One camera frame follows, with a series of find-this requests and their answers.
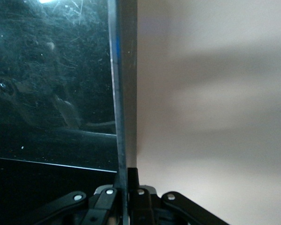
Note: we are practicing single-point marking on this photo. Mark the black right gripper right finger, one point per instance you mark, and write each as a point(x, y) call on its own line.
point(142, 208)

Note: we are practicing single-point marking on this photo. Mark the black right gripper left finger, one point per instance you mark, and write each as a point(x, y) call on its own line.
point(100, 206)

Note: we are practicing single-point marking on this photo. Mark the black plastic box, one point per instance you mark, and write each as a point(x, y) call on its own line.
point(49, 70)

